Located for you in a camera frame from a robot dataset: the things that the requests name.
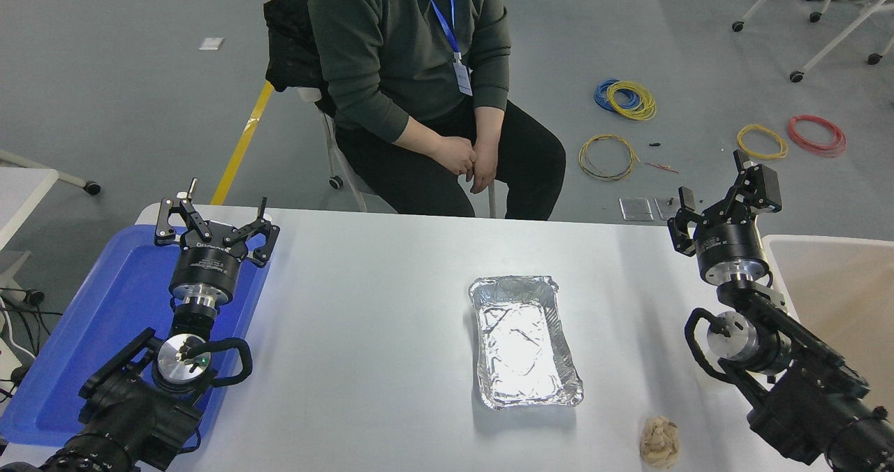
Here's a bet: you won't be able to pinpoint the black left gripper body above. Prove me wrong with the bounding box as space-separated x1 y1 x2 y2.
169 237 244 300

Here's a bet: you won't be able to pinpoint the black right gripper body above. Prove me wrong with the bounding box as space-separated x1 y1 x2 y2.
694 212 770 282

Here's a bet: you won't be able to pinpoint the person's right hand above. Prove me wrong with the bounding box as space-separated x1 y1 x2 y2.
428 135 480 178

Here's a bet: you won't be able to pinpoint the person's left hand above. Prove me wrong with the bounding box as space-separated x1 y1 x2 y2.
469 136 501 196

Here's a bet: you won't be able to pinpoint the blue plastic tray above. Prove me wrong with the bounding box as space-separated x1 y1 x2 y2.
0 224 272 448

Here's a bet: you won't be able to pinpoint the large pale bin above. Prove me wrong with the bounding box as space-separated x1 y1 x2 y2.
761 235 894 410

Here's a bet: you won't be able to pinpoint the white side table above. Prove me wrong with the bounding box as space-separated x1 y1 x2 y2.
0 149 102 291

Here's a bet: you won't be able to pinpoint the silver foil tray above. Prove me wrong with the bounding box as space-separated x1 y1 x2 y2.
468 274 585 411

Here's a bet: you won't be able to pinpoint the black jacket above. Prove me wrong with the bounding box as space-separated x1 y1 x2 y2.
263 0 337 118

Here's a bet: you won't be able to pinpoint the crumpled tan paper ball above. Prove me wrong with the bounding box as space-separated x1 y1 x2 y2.
639 416 681 469

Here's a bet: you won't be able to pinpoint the white power strip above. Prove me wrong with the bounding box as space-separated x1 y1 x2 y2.
0 336 36 389

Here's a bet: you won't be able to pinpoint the person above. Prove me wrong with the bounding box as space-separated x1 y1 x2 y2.
307 0 567 221

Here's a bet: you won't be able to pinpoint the thin yellow cable coil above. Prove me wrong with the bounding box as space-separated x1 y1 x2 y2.
737 124 789 161

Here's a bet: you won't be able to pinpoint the red cable coil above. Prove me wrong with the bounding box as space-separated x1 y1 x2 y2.
788 115 848 157

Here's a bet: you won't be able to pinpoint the yellow and dark cable coil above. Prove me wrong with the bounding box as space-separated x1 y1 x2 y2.
578 134 640 182

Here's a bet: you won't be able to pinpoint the blue cable coil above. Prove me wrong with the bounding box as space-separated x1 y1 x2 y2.
594 78 640 115

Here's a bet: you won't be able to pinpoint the white wheeled chair frame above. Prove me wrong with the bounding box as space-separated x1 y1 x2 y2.
732 0 894 83

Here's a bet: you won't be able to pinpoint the black floor cables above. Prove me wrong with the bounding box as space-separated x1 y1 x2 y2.
0 287 65 403

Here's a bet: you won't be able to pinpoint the blue lanyard with badge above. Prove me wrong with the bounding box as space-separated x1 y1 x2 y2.
409 0 474 97

